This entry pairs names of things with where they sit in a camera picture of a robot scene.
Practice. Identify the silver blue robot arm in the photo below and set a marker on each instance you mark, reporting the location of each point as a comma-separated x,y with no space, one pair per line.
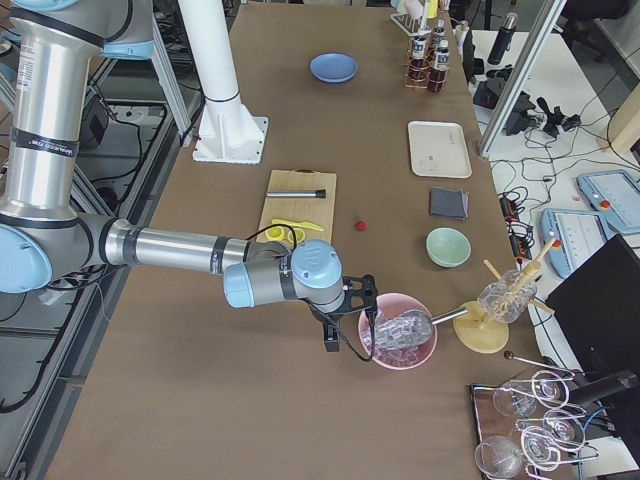
43,238

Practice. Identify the dark bottle white cap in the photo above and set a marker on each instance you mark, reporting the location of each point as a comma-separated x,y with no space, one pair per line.
439,68

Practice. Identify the dark labelled bottle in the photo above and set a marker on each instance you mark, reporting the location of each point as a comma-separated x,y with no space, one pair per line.
418,66
437,35

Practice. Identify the clear glass mug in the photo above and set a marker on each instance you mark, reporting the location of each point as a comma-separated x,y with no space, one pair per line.
506,299

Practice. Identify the cream plastic tray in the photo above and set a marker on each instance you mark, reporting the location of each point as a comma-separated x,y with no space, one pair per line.
438,150

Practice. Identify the pink bowl with ice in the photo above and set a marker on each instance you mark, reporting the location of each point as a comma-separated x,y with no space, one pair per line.
392,304

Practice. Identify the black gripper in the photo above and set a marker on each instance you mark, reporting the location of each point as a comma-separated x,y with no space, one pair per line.
326,320

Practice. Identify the metal ice scoop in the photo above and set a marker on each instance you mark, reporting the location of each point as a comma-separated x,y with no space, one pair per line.
411,328

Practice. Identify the wooden cutting board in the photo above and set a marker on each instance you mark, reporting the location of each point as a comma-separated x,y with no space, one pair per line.
319,211

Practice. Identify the wooden cup stand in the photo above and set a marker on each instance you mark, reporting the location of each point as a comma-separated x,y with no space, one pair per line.
477,330

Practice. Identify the wire glass rack tray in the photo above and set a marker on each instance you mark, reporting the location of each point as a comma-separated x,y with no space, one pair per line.
527,427

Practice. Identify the aluminium frame post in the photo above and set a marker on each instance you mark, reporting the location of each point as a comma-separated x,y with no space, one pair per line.
541,29

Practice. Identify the lemon half slice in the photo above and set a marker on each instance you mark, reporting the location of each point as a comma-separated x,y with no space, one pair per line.
275,233

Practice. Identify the blue round plate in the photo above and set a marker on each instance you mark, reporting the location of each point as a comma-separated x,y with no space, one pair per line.
333,67

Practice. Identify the yellow plastic knife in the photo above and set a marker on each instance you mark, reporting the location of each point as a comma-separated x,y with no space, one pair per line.
302,224

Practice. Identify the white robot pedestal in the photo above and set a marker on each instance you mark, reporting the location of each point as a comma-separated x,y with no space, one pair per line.
228,132

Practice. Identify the copper wire bottle rack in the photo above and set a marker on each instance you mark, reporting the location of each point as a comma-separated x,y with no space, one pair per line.
428,62

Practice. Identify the black monitor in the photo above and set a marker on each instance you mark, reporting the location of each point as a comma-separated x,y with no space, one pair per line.
597,308

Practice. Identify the blue teach pendant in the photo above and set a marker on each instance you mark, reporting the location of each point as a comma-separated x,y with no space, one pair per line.
616,196
581,234

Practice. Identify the black thermos bottle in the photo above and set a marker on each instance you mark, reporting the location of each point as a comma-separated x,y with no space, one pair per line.
503,39

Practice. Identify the steel muddler black tip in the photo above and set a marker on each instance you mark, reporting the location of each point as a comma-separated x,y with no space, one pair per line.
319,193

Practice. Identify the mint green bowl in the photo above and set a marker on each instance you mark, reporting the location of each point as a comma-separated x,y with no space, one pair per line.
447,247

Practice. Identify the grey folded cloth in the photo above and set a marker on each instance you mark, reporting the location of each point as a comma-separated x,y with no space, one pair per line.
449,203

